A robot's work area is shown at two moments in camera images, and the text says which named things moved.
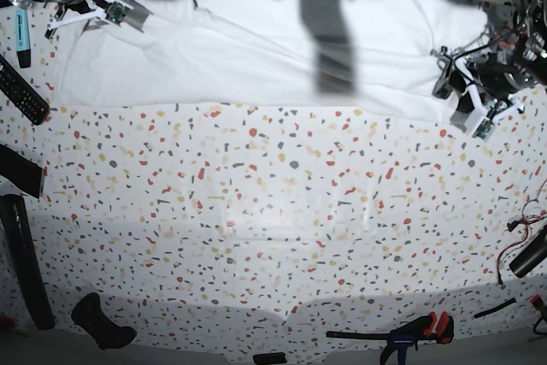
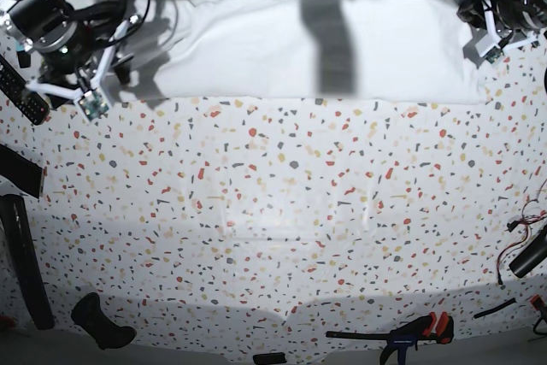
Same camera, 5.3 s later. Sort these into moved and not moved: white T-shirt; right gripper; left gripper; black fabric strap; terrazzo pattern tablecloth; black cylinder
Moved: left gripper; right gripper
Not moved: black fabric strap; white T-shirt; black cylinder; terrazzo pattern tablecloth
